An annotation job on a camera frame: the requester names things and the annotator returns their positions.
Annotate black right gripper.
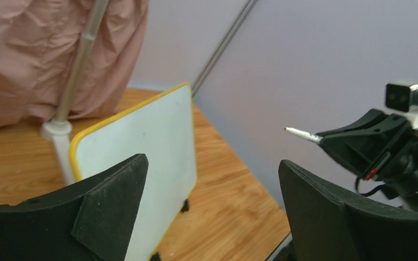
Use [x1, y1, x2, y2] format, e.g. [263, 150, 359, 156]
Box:
[317, 109, 418, 212]

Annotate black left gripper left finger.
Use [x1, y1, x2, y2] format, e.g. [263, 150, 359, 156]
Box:
[0, 154, 149, 260]

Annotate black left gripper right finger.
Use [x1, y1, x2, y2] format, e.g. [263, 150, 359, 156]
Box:
[278, 160, 418, 260]

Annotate white whiteboard marker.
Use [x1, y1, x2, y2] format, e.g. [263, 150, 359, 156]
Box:
[284, 127, 323, 144]

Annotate yellow framed whiteboard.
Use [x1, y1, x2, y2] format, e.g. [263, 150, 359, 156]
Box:
[69, 83, 198, 260]

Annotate metal whiteboard stand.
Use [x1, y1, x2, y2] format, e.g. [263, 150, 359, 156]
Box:
[149, 198, 190, 261]

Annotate white clothes rack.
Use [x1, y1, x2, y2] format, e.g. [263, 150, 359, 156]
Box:
[40, 0, 109, 186]

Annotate pink shorts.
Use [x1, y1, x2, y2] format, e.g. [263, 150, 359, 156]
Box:
[0, 1, 150, 128]

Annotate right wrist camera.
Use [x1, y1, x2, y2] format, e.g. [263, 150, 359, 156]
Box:
[385, 81, 418, 129]

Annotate aluminium cage frame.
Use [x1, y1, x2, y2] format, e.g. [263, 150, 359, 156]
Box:
[192, 0, 258, 98]

